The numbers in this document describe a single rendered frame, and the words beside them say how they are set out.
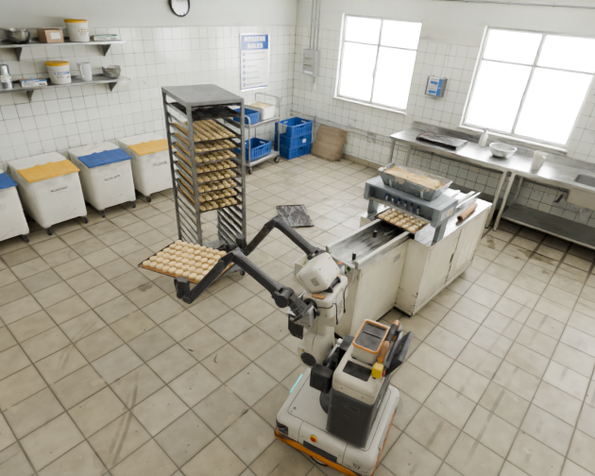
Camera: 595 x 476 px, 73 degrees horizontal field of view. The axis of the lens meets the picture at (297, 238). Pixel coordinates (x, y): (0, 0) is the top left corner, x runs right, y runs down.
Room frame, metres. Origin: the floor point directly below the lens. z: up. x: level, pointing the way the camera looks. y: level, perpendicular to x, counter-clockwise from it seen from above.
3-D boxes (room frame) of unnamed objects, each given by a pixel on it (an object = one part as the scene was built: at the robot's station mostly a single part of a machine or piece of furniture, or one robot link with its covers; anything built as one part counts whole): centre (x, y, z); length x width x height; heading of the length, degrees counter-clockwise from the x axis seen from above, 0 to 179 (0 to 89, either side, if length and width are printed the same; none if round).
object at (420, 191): (3.20, -0.94, 1.25); 0.56 x 0.29 x 0.14; 47
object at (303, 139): (7.32, 0.19, 0.30); 0.60 x 0.40 x 0.20; 140
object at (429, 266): (3.55, -1.27, 0.42); 1.28 x 0.72 x 0.84; 137
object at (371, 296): (2.83, -0.60, 0.45); 0.70 x 0.34 x 0.90; 137
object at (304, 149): (7.32, 0.19, 0.10); 0.60 x 0.40 x 0.20; 138
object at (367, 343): (1.69, -0.45, 0.87); 0.23 x 0.15 x 0.11; 154
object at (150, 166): (5.28, 2.13, 0.38); 0.64 x 0.54 x 0.77; 48
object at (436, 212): (3.20, -0.94, 1.01); 0.72 x 0.33 x 0.34; 47
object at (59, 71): (4.78, 2.81, 1.67); 0.25 x 0.24 x 0.21; 140
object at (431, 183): (3.20, -0.95, 1.28); 0.54 x 0.27 x 0.06; 47
